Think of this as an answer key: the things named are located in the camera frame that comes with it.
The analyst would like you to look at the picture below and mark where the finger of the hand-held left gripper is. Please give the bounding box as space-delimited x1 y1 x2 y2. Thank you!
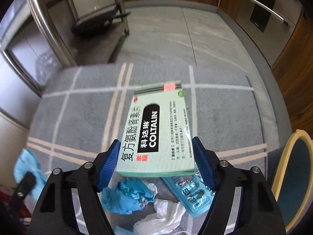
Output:
10 172 37 216

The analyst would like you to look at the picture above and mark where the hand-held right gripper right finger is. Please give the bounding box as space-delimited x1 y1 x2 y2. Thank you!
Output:
191 136 286 235

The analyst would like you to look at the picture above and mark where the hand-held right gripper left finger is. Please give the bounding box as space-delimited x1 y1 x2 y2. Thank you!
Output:
31 139 123 235

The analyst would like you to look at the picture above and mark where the green medicine box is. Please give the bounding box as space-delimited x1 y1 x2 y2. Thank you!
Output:
115 80 196 178

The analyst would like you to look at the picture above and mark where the yellow bin with dark inside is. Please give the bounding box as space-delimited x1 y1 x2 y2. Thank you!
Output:
271 129 313 234

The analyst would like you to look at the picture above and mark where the light blue face mask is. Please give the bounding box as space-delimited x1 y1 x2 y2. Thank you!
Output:
13 149 47 199

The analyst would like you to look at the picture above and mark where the light blue crumpled glove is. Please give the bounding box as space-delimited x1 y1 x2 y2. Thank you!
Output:
101 177 157 213

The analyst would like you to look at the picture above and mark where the light blue blister pack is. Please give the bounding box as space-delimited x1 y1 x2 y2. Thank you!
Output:
163 174 216 219

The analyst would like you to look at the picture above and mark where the grey checked blanket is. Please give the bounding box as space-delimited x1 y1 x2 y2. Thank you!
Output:
13 62 292 235

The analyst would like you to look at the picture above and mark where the white crumpled plastic bag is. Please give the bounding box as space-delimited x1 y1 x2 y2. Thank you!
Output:
133 182 186 235

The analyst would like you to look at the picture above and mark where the crumpled clear plastic wrap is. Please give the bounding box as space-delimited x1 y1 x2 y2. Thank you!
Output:
34 51 61 84

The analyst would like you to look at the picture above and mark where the metal shelf rack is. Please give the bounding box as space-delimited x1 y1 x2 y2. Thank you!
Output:
0 0 132 96

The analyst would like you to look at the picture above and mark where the stainless steel oven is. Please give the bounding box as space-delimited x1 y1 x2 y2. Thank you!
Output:
236 0 304 64

